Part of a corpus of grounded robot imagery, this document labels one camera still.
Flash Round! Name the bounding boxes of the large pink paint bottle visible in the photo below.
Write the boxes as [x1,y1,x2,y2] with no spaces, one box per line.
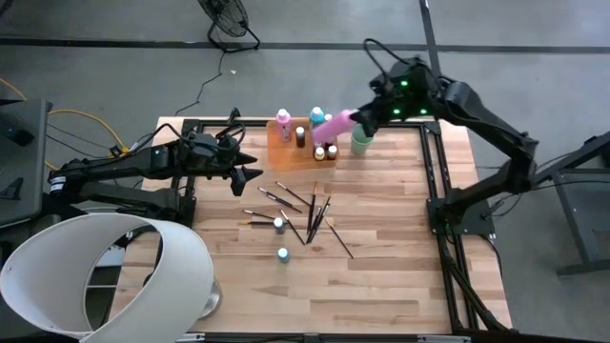
[310,108,359,146]

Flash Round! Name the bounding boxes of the white lampshade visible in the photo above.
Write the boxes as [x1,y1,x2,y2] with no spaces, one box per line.
[0,212,215,343]

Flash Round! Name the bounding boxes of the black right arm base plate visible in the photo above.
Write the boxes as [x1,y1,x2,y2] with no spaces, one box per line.
[426,197,497,236]

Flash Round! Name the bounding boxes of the yellow cable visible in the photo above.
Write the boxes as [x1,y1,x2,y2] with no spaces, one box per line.
[0,77,132,172]

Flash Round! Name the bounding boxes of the small pink paint bottle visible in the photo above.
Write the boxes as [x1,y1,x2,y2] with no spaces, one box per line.
[275,108,293,143]

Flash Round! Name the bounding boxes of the black fan power cable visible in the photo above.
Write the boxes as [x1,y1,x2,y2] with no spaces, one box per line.
[173,50,226,118]

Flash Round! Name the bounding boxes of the black paintbrush wide orange bristles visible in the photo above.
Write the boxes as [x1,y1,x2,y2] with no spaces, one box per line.
[307,180,319,235]

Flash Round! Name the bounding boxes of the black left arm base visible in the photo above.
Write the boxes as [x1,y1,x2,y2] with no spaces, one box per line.
[135,188,197,229]

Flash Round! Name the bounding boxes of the small black paintbrush gold ferrule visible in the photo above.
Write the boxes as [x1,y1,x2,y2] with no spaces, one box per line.
[309,203,332,244]

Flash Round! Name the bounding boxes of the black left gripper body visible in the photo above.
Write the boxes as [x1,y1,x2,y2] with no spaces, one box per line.
[178,131,249,197]

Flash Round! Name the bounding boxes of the large teal paint bottle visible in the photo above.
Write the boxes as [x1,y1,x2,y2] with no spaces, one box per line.
[308,106,327,131]

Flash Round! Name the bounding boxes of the chrome round lamp base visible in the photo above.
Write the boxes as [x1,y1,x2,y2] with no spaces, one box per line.
[197,277,222,320]

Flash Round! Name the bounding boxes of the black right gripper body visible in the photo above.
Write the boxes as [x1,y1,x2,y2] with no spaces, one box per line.
[369,56,447,126]

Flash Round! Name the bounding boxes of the black floor fan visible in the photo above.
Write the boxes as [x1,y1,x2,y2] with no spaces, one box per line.
[196,0,262,53]

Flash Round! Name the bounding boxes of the grey metal stand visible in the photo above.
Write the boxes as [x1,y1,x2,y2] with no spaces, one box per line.
[552,129,610,278]

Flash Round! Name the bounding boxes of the black paintbrush silver ferrule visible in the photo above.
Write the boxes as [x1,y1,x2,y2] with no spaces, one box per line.
[309,206,322,239]
[256,186,303,214]
[242,209,277,221]

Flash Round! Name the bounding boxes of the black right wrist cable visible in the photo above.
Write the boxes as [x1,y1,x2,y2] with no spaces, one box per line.
[362,36,411,87]

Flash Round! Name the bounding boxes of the orange translucent tray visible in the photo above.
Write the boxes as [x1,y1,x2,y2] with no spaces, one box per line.
[264,116,340,172]

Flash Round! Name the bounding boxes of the black aluminium table frame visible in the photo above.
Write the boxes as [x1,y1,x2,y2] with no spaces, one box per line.
[179,116,515,337]

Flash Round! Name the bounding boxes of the long thin black paintbrush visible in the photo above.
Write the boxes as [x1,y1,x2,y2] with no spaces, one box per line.
[324,217,356,261]

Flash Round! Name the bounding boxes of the green plastic cup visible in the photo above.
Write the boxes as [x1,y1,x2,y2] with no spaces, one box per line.
[350,127,376,156]

